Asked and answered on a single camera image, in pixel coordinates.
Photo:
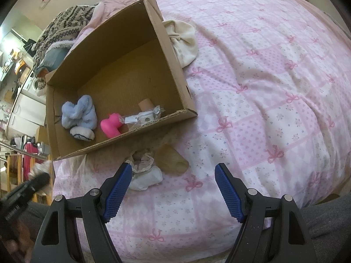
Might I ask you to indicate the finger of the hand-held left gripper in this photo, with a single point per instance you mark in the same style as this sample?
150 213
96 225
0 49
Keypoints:
38 182

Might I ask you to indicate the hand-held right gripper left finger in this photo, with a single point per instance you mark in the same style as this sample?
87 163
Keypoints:
118 191

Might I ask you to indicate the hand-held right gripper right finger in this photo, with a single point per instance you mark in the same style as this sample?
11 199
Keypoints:
229 194

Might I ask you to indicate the brown frilly fluffy sock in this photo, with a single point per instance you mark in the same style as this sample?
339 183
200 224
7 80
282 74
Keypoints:
41 167

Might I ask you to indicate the white lace-trimmed sock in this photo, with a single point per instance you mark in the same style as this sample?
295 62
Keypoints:
141 160
146 181

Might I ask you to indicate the pink rubber duck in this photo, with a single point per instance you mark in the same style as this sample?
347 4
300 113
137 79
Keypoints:
109 126

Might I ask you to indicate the clear plastic packet white roll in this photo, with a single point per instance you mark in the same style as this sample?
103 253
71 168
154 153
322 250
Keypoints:
142 118

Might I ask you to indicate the light blue fluffy slipper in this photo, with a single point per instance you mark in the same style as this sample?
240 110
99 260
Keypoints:
79 112

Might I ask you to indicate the brown cardboard box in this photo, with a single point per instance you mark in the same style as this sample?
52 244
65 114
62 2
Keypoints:
123 68

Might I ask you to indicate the person's left hand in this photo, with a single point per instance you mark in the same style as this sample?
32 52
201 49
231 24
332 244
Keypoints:
17 242

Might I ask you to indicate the red suitcase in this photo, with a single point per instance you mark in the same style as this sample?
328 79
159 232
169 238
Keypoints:
30 156

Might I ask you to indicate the wooden chair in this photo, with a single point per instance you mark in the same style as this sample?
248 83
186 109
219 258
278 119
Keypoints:
13 169

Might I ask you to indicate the metal railing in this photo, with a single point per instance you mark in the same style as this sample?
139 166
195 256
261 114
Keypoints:
16 149

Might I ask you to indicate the beige stocking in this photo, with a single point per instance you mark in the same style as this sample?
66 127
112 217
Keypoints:
172 159

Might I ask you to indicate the white kitchen cabinets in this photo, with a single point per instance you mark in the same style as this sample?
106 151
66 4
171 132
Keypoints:
27 109

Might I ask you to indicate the white washing machine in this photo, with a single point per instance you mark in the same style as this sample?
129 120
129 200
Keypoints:
33 85

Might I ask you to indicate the person's grey trouser leg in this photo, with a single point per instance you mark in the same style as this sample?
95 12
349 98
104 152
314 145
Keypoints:
329 224

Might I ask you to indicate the pink bow-print blanket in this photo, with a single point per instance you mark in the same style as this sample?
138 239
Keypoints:
260 87

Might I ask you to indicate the blue fur-lined denim jacket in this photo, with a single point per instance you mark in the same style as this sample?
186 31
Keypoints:
53 54

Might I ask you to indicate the brown patterned knit blanket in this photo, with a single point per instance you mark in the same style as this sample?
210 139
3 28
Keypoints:
63 24

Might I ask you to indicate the cream knit hat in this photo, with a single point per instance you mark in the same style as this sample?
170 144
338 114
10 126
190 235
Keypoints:
185 41

